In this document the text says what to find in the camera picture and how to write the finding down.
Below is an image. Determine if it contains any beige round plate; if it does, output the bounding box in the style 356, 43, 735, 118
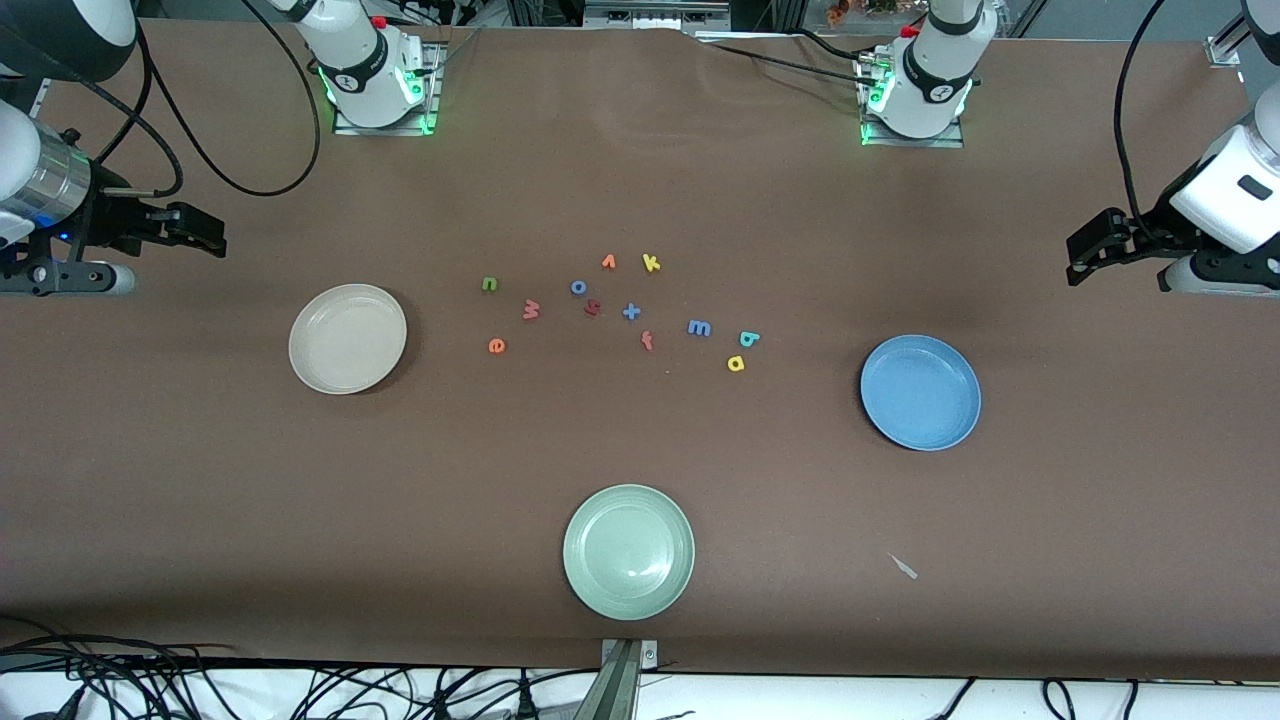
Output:
288, 283, 409, 396

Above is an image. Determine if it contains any blue round plate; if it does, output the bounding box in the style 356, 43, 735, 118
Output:
860, 334, 983, 453

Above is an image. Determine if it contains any small orange background object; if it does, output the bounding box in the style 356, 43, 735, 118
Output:
825, 0, 901, 26

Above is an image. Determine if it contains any brown table cover sheet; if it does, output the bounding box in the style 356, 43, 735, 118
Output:
0, 18, 1280, 681

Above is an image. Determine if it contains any dark background rack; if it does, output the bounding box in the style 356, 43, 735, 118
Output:
505, 0, 801, 33

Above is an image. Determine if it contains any pale green round plate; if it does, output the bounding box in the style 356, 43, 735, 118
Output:
562, 484, 697, 622

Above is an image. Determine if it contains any aluminium profile beam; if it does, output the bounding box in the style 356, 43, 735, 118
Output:
598, 638, 661, 720

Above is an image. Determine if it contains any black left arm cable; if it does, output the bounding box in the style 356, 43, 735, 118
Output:
1113, 0, 1171, 241

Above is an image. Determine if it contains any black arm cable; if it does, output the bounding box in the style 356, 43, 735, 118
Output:
1113, 0, 1171, 241
95, 0, 323, 199

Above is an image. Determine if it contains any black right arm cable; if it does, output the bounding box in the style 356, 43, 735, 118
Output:
95, 0, 323, 199

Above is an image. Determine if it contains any black cable on table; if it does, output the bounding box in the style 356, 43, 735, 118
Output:
700, 35, 886, 89

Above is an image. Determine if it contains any black floor cable bundle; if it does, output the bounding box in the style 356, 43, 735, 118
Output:
0, 612, 251, 720
290, 662, 601, 720
925, 676, 1141, 720

